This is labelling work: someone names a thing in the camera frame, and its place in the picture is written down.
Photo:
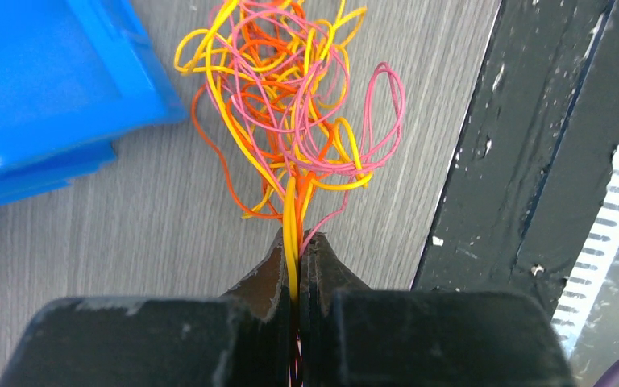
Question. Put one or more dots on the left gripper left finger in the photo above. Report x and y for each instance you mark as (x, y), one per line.
(240, 338)

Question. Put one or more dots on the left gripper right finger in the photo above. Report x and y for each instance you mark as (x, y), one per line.
(352, 335)

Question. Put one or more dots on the blue three-compartment plastic bin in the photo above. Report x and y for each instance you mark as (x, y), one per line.
(74, 77)

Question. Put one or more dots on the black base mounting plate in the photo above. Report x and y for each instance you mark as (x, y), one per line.
(535, 153)

